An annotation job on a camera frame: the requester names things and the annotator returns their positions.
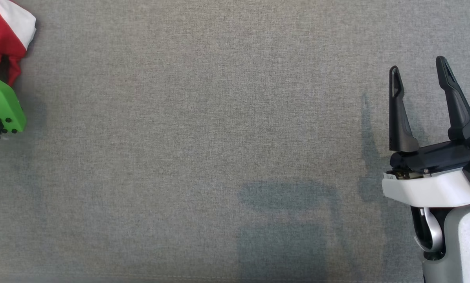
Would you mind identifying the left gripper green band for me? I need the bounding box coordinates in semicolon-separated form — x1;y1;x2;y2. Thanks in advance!
0;71;26;134

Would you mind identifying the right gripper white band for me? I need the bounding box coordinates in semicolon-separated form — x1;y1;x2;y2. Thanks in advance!
382;56;470;208

